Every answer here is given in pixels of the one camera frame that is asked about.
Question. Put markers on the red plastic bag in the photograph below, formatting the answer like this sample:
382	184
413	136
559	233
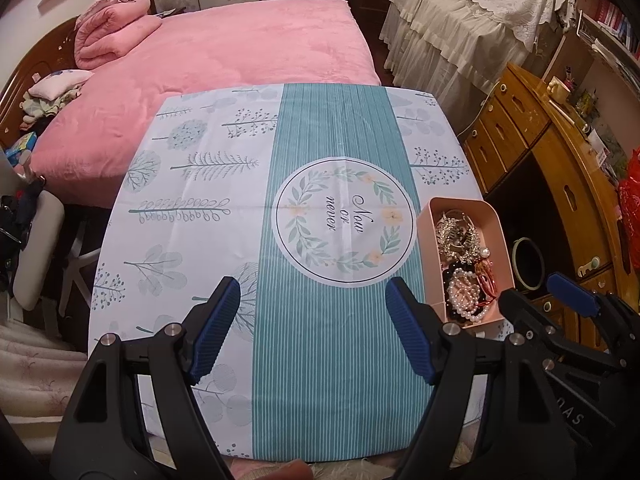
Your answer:
629	198

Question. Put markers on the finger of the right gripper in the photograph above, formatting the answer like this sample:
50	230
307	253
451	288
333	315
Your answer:
520	309
572	295

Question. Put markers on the silver rhinestone jewelry pile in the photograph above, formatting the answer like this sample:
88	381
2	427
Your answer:
458	239

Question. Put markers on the wooden headboard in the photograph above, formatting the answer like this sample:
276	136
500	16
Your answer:
54	51

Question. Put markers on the wooden desk with drawers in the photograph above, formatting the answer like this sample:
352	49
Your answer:
542	177

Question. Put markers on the cream lace furniture cover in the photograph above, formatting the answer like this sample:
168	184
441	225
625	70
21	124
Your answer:
456	50

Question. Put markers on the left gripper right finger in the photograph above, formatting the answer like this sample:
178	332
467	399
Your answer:
417	326

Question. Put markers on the white chair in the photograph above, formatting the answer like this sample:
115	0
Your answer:
34	263

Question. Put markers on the round black stool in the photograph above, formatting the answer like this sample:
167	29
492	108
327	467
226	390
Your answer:
527	264

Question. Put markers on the pink plastic tray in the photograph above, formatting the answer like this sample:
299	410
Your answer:
489	230

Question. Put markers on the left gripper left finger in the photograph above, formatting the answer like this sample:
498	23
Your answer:
206	327

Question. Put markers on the folded pink quilt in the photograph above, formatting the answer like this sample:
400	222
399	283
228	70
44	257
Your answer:
110	29

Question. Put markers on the teal white floral tablecloth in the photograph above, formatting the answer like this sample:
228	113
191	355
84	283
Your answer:
307	195

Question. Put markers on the pink bed blanket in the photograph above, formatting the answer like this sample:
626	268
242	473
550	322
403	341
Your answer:
87	148

